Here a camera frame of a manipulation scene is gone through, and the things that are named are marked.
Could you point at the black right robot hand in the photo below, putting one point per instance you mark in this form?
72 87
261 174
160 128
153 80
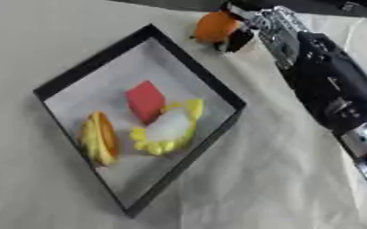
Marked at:
240 38

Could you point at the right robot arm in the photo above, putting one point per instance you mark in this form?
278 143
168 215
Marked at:
327 80

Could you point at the black box with white inside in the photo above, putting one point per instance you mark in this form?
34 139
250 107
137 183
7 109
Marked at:
202 74

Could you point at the red block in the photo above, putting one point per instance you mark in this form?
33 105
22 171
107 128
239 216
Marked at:
146 101

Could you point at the yellow and white soft toy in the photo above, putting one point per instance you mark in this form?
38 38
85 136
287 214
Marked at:
168 128

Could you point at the yellow and orange toy fruit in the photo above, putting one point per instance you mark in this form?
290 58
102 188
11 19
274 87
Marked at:
100 138

